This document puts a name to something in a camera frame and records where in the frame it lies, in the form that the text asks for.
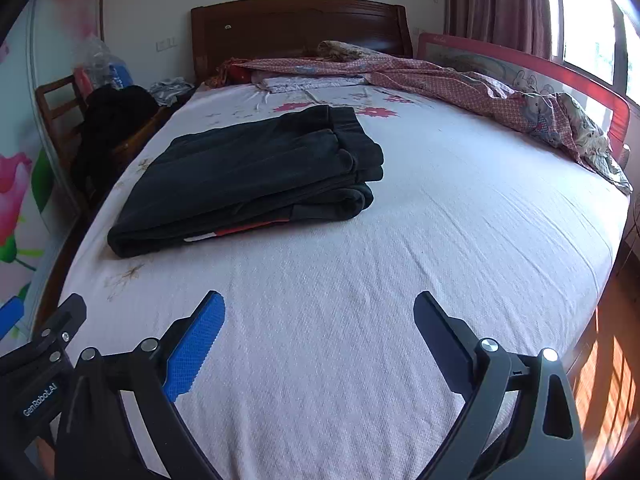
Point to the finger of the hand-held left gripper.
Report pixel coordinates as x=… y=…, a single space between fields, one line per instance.
x=11 y=317
x=67 y=310

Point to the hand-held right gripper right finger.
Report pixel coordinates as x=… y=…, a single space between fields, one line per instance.
x=445 y=340

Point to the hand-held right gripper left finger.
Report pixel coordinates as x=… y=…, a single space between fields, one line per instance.
x=195 y=350

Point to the black pants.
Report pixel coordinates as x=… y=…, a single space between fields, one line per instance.
x=240 y=180

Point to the bed with pale pink sheet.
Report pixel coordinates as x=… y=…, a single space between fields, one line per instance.
x=380 y=270

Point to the floral wardrobe door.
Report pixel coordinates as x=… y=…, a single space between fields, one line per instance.
x=20 y=185

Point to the wooden chair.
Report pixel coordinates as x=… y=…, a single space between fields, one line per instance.
x=50 y=95

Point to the grey crumpled cloth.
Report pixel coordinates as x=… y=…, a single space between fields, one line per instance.
x=170 y=89

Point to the clear plastic bag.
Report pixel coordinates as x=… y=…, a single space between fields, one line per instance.
x=97 y=60

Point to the pink plaid floral quilt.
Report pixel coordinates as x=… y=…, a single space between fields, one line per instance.
x=450 y=82

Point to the folded pale bedding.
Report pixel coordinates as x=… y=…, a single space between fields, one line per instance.
x=300 y=81

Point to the dusty pink curtain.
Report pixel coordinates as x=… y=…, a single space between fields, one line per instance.
x=495 y=5

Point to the dark wooden headboard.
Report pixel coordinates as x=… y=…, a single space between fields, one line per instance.
x=300 y=25

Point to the window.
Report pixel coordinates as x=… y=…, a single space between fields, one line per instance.
x=590 y=30

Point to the white wall socket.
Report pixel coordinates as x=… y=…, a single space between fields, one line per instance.
x=166 y=43

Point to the red bed rail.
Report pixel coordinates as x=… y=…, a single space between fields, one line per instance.
x=575 y=75

